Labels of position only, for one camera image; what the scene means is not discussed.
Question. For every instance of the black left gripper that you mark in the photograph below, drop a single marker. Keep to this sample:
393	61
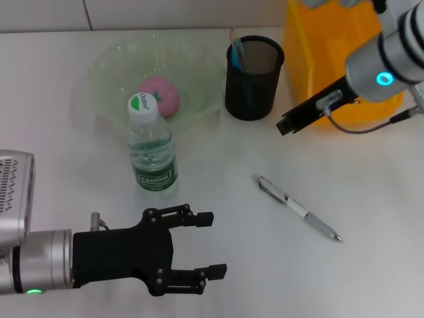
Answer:
122	255

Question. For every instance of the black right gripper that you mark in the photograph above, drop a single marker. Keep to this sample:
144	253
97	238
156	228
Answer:
331	96

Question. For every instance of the blue scissors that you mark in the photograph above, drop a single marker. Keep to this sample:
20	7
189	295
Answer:
238	53

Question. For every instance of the white silver ballpoint pen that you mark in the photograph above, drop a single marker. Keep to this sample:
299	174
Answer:
298	208

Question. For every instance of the clear plastic ruler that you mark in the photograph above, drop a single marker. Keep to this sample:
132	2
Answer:
233	34

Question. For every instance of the clear water bottle green label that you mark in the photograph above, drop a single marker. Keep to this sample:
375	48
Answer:
152	159

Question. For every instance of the pink toy peach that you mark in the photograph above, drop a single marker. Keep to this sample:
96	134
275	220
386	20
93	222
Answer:
170	99

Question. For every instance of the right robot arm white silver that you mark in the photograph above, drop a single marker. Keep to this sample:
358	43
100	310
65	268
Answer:
387	56

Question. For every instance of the black mesh pen holder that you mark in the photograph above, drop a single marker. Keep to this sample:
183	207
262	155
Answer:
258	99

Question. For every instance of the green glass fruit plate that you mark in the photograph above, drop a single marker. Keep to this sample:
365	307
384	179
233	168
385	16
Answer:
109	66

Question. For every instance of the yellow plastic bin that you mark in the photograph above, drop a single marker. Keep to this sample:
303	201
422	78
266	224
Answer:
308	49

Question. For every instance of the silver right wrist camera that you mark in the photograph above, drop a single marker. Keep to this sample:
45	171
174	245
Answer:
314	2

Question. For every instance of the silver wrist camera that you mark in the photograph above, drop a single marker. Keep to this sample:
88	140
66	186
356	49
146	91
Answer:
15	195
314	2

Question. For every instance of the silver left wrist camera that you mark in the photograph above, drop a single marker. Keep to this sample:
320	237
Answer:
15	195

